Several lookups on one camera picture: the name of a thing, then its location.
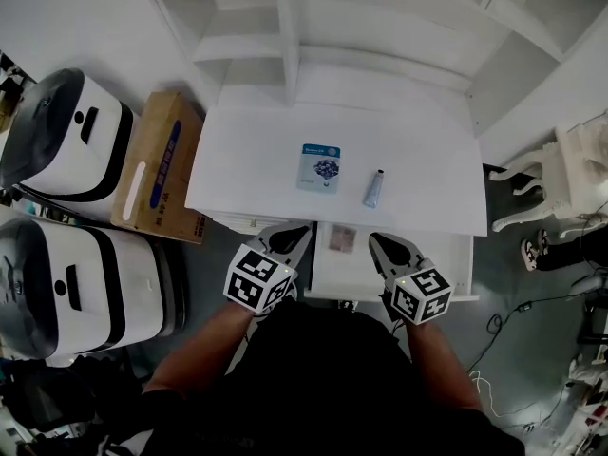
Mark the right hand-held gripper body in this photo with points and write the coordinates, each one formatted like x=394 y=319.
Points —
x=420 y=297

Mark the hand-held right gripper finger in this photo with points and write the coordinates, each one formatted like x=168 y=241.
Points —
x=401 y=252
x=380 y=261

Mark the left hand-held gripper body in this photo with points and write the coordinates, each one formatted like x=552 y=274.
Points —
x=256 y=278

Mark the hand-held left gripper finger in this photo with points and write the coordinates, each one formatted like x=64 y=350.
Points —
x=301 y=250
x=259 y=241

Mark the large white drawer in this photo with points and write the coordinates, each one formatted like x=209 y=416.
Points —
x=342 y=273

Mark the small brown pink packet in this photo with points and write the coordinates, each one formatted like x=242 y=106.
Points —
x=342 y=238

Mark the small grey tube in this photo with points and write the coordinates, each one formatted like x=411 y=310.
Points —
x=374 y=189

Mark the blue white card packet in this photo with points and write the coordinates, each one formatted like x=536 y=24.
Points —
x=319 y=169

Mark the person's left forearm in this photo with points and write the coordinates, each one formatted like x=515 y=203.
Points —
x=199 y=349

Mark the person's right forearm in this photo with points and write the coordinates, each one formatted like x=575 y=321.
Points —
x=442 y=368

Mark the white desk with hutch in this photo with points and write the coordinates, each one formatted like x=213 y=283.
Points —
x=266 y=159

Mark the person's white left shoe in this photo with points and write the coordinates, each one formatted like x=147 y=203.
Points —
x=290 y=290

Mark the black power adapter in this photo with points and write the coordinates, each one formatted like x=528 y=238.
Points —
x=524 y=307

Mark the person's black clothing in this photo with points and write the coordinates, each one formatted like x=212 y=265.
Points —
x=309 y=387

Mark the brown cardboard box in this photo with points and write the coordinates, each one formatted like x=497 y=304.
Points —
x=157 y=169

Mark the white black wheeled robot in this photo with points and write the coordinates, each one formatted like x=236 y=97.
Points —
x=119 y=292
x=62 y=136

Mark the cream carved vanity table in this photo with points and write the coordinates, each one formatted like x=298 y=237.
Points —
x=575 y=174

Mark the black office chair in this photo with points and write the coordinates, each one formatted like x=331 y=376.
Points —
x=47 y=397

